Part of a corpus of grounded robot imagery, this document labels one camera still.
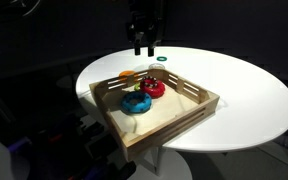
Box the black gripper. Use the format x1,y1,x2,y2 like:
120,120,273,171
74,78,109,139
126,0,166,57

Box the striped black and white ring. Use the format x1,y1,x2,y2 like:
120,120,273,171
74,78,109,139
141,76,159,89

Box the wooden slatted crate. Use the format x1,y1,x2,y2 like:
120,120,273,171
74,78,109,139
90,69,219,161

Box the clear translucent ring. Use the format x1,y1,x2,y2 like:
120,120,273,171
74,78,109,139
148,63,166,71

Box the orange rubber ring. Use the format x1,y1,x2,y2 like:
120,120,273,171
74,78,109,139
118,69,140,83

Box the red ribbed rubber ring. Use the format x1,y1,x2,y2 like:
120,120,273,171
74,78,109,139
139,79,166,99

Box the blue dotted rubber ring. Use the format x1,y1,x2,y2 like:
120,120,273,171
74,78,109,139
120,91,153,115

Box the white table pedestal base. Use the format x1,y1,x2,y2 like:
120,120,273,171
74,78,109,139
128,147,193,180

